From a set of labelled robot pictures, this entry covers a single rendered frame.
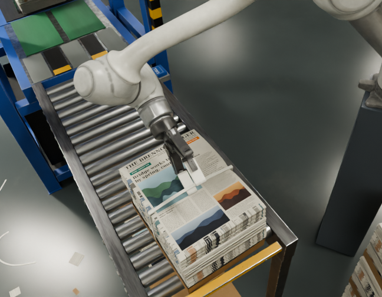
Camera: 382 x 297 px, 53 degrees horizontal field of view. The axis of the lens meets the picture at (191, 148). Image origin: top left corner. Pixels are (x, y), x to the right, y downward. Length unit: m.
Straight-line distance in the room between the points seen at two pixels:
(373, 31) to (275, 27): 2.80
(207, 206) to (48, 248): 1.47
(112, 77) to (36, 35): 1.56
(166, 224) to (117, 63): 0.45
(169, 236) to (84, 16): 1.74
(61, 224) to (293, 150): 1.53
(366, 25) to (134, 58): 0.52
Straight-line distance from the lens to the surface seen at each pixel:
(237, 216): 1.07
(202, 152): 1.21
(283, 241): 1.31
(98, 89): 0.93
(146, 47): 0.94
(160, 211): 1.10
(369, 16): 0.92
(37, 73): 2.15
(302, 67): 3.26
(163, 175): 1.17
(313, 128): 2.76
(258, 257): 1.25
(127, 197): 1.44
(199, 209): 1.09
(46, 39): 2.40
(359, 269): 1.62
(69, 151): 1.66
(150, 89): 1.07
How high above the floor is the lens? 1.95
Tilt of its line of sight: 49 degrees down
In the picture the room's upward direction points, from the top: 7 degrees counter-clockwise
